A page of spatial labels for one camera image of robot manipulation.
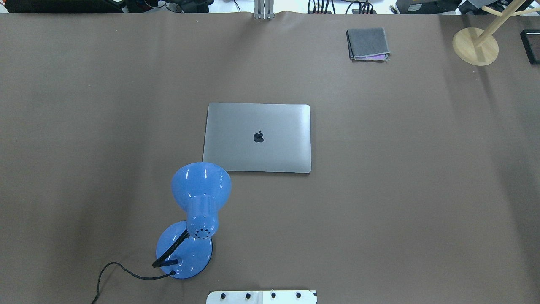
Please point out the grey laptop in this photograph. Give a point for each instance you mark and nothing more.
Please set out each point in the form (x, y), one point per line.
(259, 137)

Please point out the blue desk lamp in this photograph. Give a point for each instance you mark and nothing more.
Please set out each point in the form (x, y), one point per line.
(185, 248)

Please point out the folded grey cloth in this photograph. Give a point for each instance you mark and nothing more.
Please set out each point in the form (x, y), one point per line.
(368, 44)

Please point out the wooden stand with round base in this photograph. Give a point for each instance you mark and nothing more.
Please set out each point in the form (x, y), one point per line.
(477, 46)

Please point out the black tray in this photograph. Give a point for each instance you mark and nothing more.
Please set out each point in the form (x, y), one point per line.
(531, 42)

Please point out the aluminium frame post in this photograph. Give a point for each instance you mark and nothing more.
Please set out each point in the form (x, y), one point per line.
(264, 9)

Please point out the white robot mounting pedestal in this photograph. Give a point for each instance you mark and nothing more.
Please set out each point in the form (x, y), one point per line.
(263, 297)

